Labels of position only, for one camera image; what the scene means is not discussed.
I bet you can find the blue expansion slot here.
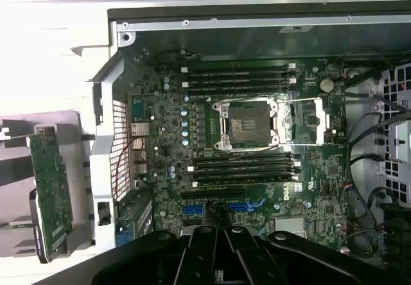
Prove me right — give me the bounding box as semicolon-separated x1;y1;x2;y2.
182;202;249;215

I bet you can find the silver chipset heatsink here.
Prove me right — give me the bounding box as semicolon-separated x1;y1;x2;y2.
275;217;306;234

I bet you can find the black expansion slot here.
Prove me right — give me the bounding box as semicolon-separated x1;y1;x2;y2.
182;185;247;200

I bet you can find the black RAM stick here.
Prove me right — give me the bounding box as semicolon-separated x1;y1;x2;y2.
192;153;301;163

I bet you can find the CPU socket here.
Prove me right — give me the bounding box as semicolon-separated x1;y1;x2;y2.
213;100;279;153

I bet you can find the green motherboard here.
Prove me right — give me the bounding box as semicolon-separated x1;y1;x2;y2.
127;58;349;246

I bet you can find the black plastic block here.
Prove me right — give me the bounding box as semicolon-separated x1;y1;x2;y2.
380;203;411;250

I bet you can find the metal socket cover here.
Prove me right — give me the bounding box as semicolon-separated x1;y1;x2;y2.
277;97;330;146

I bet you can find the metal disk bay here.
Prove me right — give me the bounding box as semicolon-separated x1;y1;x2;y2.
378;62;411;204

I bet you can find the coin battery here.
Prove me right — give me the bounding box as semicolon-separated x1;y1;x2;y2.
319;78;335;94

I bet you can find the gray parts rack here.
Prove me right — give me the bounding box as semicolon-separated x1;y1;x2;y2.
0;110;97;260

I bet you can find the open black PC case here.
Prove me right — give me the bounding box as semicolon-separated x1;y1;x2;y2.
86;7;411;260

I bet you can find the thin red wire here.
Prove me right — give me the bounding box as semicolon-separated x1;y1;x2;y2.
115;137;145;183

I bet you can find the black wire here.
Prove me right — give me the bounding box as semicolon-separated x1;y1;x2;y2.
348;111;386;183
345;69;411;114

